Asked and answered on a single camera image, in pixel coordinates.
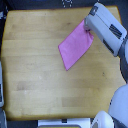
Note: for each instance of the grey device at left edge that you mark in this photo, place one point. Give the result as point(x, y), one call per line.
point(3, 121)

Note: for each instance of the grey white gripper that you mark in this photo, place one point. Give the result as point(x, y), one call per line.
point(106, 26)

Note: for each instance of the pink cloth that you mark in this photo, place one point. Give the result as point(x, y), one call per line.
point(75, 45)

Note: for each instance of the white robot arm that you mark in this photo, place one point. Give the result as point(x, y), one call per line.
point(117, 115)

